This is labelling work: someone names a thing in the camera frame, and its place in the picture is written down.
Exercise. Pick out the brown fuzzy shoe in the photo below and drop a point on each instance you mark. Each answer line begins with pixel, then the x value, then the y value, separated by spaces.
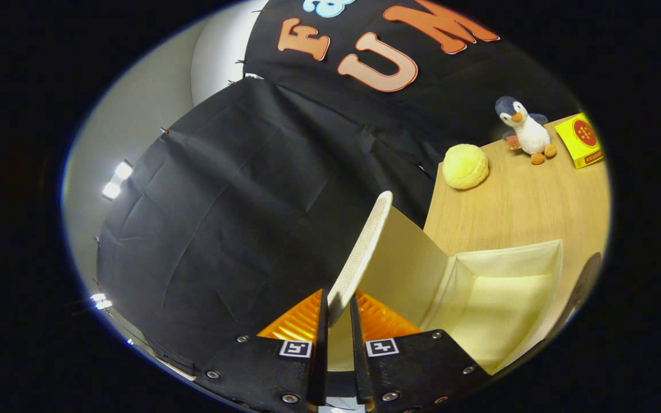
pixel 586 281

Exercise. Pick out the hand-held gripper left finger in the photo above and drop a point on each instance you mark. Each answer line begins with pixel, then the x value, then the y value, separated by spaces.
pixel 320 367

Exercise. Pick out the yellow bun plush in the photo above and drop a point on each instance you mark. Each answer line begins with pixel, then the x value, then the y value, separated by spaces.
pixel 465 166

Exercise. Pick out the cream fabric storage box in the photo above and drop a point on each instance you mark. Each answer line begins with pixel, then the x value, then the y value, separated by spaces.
pixel 497 298

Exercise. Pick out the penguin plush toy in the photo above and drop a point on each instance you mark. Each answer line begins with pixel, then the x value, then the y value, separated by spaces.
pixel 528 132

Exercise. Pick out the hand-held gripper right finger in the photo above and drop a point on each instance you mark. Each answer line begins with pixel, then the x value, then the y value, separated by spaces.
pixel 359 367

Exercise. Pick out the ceiling light panel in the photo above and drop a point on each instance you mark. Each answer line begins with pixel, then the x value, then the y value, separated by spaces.
pixel 111 190
pixel 101 302

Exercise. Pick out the yellow book with red circle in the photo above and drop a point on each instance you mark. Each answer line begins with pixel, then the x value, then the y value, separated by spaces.
pixel 580 137

